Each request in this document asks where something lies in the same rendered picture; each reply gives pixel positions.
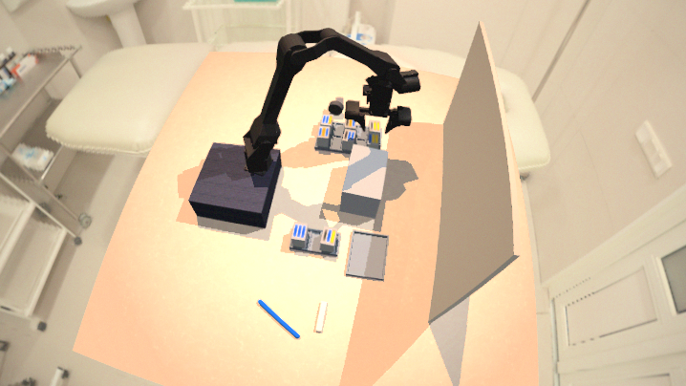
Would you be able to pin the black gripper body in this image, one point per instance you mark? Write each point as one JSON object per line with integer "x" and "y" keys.
{"x": 402, "y": 114}

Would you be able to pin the blue thin bar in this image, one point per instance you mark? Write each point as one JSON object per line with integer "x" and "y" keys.
{"x": 278, "y": 319}

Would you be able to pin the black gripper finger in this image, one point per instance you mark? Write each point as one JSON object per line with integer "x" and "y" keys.
{"x": 391, "y": 125}
{"x": 361, "y": 123}

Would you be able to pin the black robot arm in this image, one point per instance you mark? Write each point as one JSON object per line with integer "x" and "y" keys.
{"x": 292, "y": 56}

